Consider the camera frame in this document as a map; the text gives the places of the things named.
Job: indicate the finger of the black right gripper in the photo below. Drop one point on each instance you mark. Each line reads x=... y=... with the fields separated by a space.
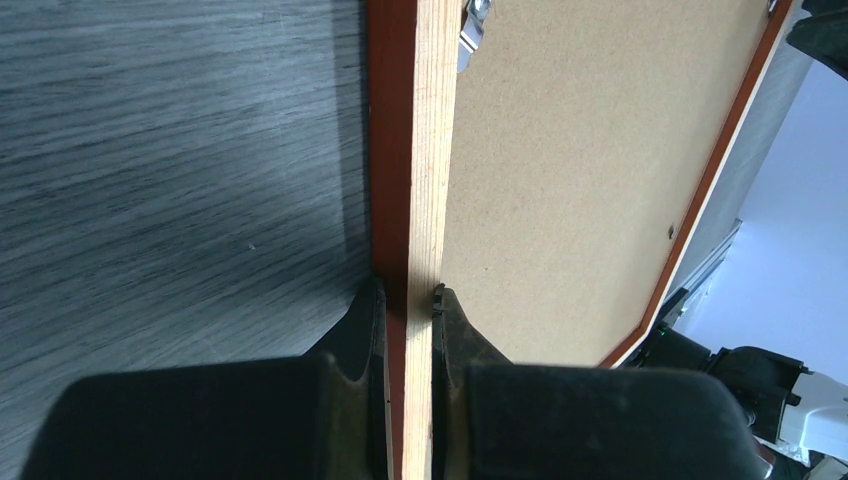
x=822 y=35

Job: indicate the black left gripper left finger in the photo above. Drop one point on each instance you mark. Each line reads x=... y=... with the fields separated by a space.
x=319 y=415

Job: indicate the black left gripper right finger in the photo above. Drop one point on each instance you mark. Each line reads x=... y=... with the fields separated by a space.
x=494 y=419

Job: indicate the brown cardboard backing board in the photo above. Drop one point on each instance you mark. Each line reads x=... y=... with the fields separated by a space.
x=582 y=130

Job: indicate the copper picture frame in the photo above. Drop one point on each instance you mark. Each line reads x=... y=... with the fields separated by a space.
x=416 y=51

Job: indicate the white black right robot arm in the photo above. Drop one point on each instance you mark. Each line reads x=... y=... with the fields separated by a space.
x=785 y=403

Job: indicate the aluminium front rail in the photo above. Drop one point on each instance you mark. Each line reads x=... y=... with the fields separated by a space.
x=674 y=305

